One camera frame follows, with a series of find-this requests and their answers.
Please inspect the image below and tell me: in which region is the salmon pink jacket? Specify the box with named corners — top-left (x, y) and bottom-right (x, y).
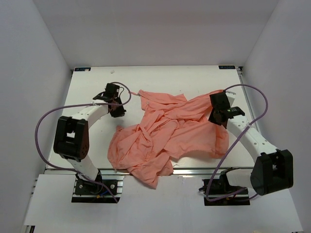
top-left (107, 90), bottom-right (229, 189)

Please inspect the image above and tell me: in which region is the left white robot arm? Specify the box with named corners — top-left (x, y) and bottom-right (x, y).
top-left (53, 82), bottom-right (126, 194)

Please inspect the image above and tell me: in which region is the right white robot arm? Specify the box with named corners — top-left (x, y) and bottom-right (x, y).
top-left (209, 91), bottom-right (294, 196)

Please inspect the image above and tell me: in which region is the left blue table label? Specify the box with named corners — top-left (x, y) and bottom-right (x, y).
top-left (74, 67), bottom-right (91, 72)

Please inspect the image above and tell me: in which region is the blue table label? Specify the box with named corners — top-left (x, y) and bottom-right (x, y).
top-left (218, 65), bottom-right (236, 69)
top-left (74, 67), bottom-right (91, 72)

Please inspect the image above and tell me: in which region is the right blue table label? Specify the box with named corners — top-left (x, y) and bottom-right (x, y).
top-left (218, 65), bottom-right (236, 69)

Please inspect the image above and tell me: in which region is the front white panel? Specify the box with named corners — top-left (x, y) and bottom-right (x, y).
top-left (25, 175), bottom-right (302, 232)

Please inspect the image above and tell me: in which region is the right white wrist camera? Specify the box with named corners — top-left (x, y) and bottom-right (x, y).
top-left (224, 91), bottom-right (236, 106)

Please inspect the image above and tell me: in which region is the right aluminium side rail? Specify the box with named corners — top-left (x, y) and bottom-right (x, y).
top-left (237, 66), bottom-right (274, 168)

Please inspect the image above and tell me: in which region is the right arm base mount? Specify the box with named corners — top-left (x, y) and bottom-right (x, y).
top-left (198, 170), bottom-right (250, 206)

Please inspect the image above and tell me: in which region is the front aluminium rail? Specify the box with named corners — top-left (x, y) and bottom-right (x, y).
top-left (44, 166), bottom-right (276, 177)

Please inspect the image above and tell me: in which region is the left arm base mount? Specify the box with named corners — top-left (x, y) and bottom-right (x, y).
top-left (71, 175), bottom-right (123, 204)

